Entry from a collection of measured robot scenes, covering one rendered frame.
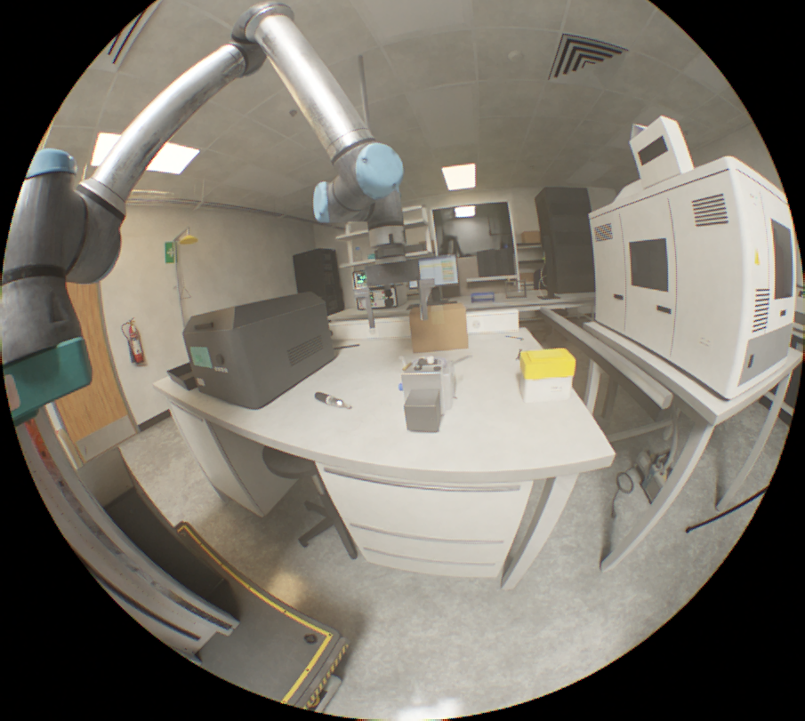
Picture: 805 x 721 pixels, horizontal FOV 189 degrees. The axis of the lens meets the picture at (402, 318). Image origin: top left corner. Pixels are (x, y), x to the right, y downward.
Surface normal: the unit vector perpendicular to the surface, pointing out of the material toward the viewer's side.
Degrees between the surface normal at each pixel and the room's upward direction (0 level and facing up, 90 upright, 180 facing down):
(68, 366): 90
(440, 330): 90
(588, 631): 0
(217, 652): 0
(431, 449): 0
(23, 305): 70
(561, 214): 90
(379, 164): 94
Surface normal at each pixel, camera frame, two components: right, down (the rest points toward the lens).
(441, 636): -0.12, -0.98
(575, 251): -0.28, 0.21
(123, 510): 0.95, -0.07
